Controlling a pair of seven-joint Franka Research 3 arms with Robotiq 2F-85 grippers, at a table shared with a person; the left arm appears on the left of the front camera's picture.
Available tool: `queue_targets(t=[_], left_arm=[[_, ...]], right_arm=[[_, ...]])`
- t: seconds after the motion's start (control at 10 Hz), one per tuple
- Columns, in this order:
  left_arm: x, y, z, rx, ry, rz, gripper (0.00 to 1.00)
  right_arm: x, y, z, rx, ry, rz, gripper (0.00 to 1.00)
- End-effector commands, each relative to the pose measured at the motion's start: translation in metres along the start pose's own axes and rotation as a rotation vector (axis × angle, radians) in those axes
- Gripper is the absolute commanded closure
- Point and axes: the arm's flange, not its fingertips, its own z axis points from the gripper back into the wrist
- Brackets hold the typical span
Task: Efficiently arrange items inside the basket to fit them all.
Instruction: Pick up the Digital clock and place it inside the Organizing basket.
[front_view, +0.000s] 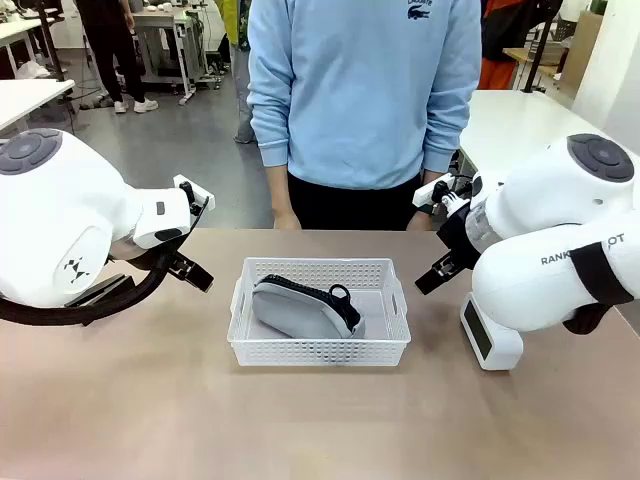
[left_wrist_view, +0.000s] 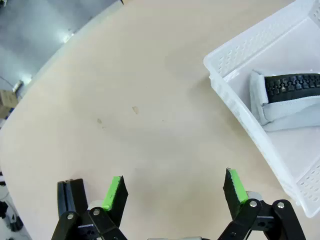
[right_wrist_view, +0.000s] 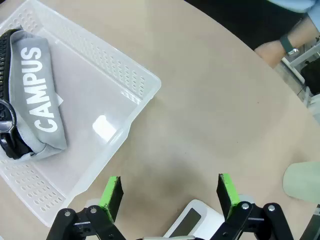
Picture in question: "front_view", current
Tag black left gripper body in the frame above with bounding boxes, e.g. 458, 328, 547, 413
148, 195, 211, 270

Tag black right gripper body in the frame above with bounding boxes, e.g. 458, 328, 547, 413
436, 201, 484, 269

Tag black bar tool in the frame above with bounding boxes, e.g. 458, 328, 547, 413
64, 273, 136, 309

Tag person's right forearm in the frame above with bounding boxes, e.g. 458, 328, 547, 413
247, 94, 292, 215

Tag person's left forearm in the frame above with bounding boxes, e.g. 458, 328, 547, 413
421, 94, 477, 187

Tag white perforated plastic basket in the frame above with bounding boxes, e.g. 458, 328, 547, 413
227, 257, 412, 368

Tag person's right hand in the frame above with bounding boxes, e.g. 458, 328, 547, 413
272, 208, 302, 231

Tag black trousers of person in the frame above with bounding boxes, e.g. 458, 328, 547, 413
287, 169, 425, 231

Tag large white side table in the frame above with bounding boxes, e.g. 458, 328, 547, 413
455, 89, 640, 194

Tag light blue sweater torso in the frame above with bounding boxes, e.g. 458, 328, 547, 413
246, 0, 484, 192

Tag wooden background table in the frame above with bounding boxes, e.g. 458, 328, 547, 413
502, 44, 571, 91

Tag background person in orange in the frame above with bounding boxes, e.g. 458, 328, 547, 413
480, 0, 544, 91

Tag background person in black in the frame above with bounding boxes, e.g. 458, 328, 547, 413
74, 0, 159, 115

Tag grey background workbench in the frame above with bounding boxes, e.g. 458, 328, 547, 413
130, 8, 211, 106

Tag black pole stand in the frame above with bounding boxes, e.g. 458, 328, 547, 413
37, 0, 70, 84
519, 0, 557, 96

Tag yellow green background garment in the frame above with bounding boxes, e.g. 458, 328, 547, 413
220, 0, 251, 51

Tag white table with rounded corner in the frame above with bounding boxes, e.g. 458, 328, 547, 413
0, 78, 76, 137

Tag tall cardboard sheet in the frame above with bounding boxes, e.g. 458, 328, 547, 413
559, 9, 607, 105

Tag white plastic bag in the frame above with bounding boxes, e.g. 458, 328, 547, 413
16, 59, 52, 81

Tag small white background desk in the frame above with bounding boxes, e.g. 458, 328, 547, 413
0, 17, 45, 69

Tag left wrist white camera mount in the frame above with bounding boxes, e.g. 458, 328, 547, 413
172, 174, 216, 214

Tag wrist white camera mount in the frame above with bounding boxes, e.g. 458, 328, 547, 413
172, 174, 216, 214
412, 172, 484, 209

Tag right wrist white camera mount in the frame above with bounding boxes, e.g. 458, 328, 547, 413
412, 172, 484, 209

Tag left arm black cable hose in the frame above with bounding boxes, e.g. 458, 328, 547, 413
0, 234, 182, 329

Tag thin black floor cable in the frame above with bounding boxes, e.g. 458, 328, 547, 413
63, 94, 84, 134

